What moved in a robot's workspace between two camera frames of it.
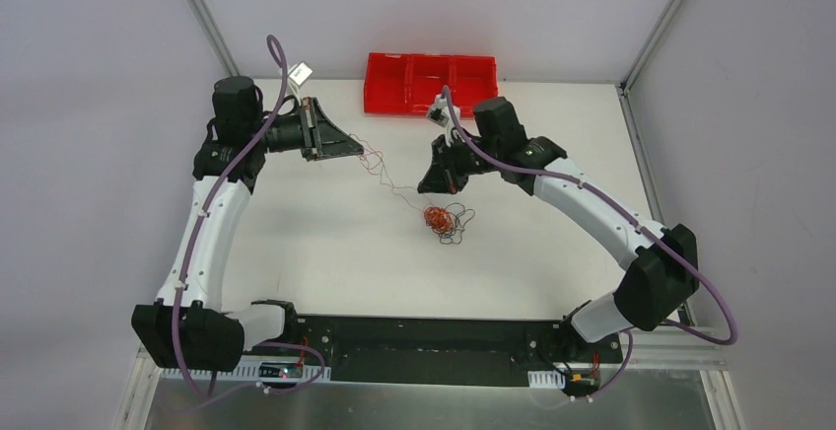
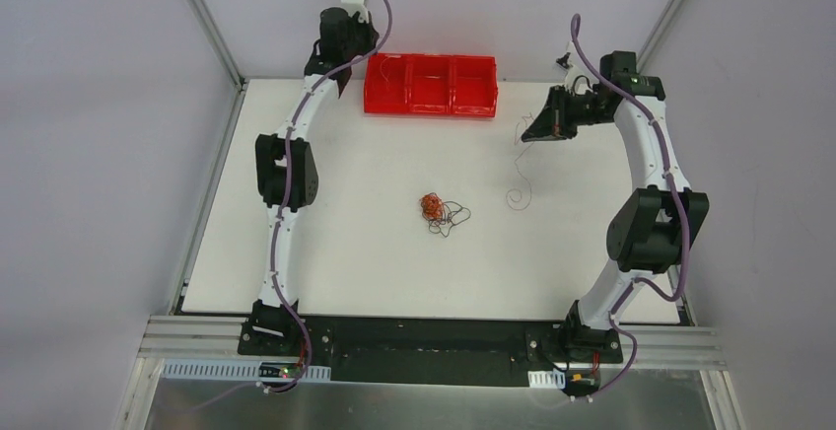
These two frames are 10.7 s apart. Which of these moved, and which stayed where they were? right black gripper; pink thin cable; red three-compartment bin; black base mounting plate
Moved: pink thin cable; right black gripper
Stayed: black base mounting plate; red three-compartment bin
